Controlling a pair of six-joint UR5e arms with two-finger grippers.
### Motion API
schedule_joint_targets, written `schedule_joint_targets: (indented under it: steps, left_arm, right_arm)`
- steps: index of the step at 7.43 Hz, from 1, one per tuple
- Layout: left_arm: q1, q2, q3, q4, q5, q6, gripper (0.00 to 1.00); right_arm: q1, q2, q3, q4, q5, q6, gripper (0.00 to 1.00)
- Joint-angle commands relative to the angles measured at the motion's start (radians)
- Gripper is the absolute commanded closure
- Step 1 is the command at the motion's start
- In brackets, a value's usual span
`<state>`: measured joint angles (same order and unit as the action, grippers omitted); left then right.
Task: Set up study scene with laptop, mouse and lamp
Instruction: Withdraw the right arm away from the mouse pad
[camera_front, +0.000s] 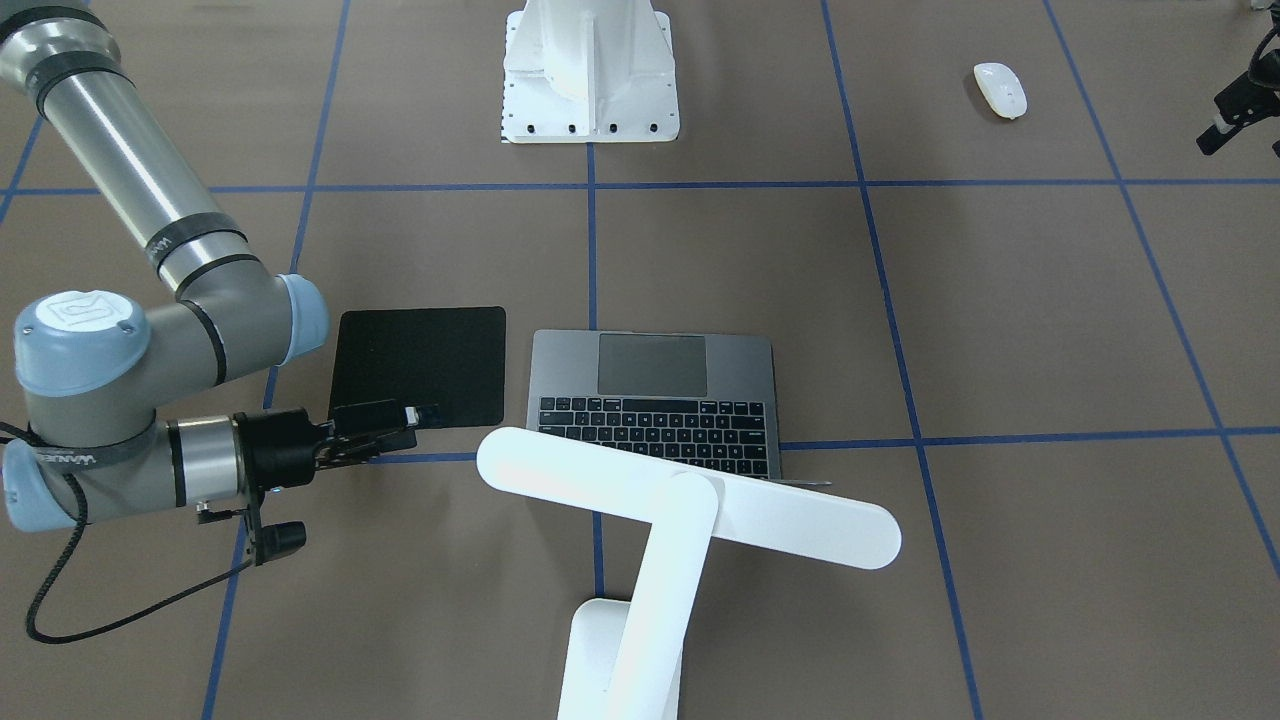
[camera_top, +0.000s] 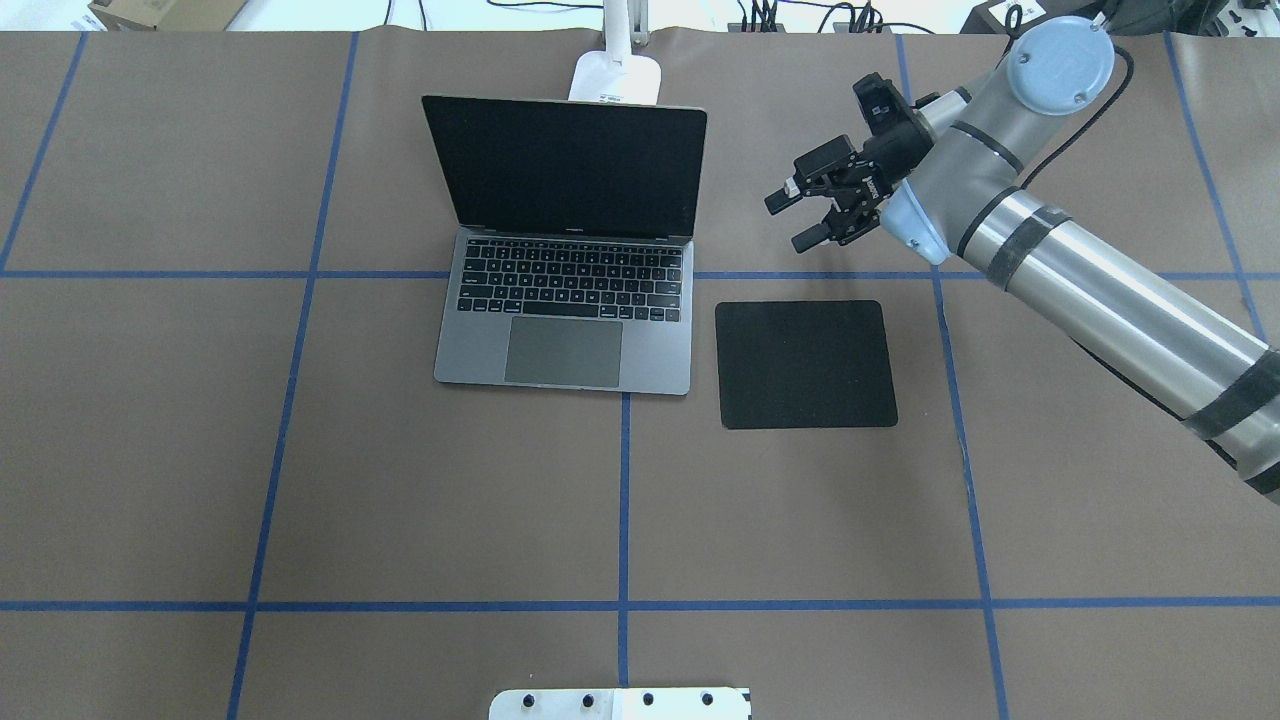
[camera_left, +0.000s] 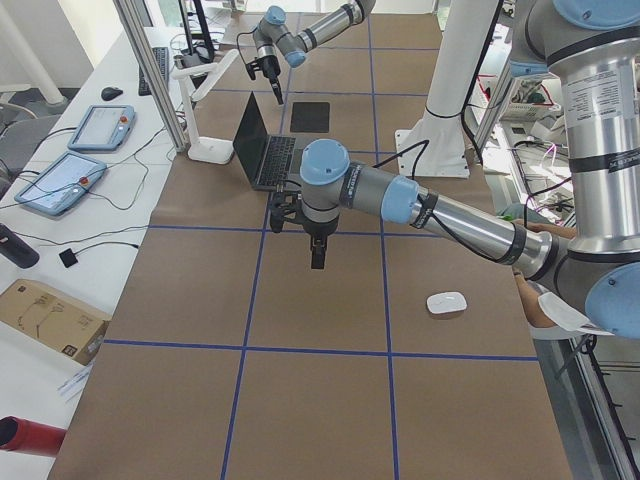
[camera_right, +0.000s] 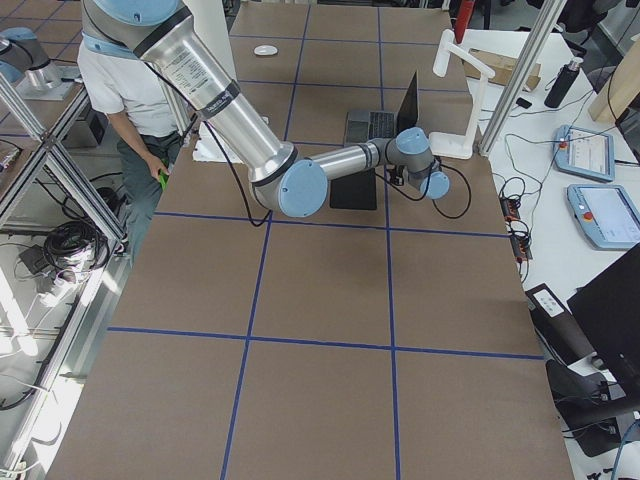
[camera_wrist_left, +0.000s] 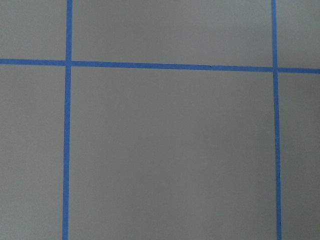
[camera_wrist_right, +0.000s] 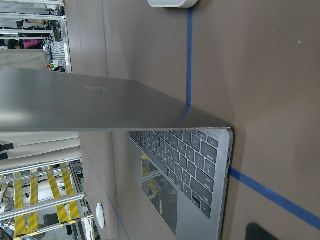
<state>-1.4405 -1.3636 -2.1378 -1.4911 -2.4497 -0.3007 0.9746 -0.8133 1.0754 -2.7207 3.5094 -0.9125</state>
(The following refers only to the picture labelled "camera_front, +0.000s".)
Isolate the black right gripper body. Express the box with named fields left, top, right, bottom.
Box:
left=234, top=409, right=329, bottom=491

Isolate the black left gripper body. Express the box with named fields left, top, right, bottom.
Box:
left=1196, top=26, right=1279, bottom=156

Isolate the black mouse pad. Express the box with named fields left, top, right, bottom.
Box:
left=329, top=306, right=507, bottom=428

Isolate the white computer mouse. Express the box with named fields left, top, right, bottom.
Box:
left=972, top=61, right=1029, bottom=120

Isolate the grey laptop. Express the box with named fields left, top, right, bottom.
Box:
left=526, top=329, right=782, bottom=480

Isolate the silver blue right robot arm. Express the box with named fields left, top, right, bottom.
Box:
left=3, top=1, right=440, bottom=532

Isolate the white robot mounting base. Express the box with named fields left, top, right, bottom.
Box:
left=500, top=1, right=681, bottom=143

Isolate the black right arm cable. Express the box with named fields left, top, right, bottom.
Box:
left=0, top=420, right=262, bottom=644

